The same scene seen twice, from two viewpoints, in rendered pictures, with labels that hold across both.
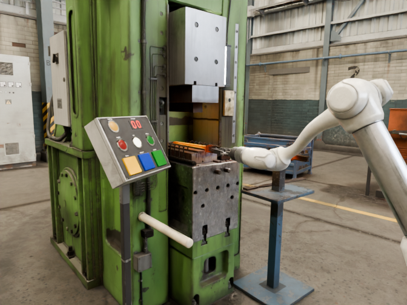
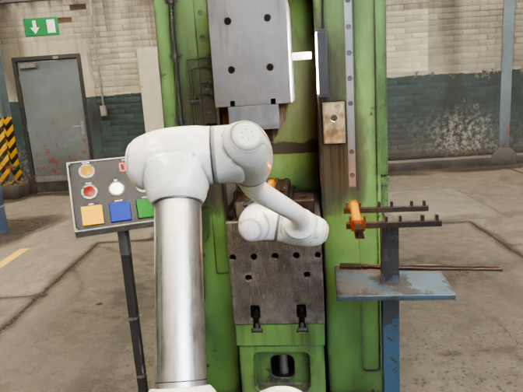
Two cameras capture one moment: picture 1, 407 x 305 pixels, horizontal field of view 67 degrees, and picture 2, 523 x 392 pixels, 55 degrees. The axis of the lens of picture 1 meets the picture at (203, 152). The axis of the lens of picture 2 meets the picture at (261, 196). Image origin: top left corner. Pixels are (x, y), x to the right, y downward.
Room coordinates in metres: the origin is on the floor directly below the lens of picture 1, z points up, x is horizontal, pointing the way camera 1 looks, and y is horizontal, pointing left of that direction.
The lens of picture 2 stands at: (0.45, -1.46, 1.43)
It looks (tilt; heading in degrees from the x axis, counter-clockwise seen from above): 12 degrees down; 47
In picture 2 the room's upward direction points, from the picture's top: 4 degrees counter-clockwise
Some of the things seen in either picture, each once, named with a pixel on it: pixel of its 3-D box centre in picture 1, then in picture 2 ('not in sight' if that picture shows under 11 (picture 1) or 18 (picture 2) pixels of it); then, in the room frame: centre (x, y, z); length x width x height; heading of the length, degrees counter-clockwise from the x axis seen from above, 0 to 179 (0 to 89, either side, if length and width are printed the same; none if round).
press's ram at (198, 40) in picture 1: (189, 54); (265, 54); (1.99, 0.10, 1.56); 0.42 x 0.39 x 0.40; 40
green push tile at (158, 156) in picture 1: (158, 158); (147, 208); (1.41, 0.21, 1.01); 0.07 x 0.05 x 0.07; 155
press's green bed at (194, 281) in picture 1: (188, 253); (286, 342); (2.00, 0.09, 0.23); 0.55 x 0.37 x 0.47; 40
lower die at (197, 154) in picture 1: (183, 151); (264, 195); (1.96, 0.13, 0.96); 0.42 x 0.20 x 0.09; 40
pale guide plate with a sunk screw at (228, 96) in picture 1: (228, 103); (334, 123); (2.10, -0.16, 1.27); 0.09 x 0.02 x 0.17; 130
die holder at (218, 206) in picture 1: (189, 189); (280, 251); (2.00, 0.09, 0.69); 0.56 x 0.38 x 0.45; 40
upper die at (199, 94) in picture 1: (183, 94); (259, 114); (1.96, 0.13, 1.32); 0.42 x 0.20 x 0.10; 40
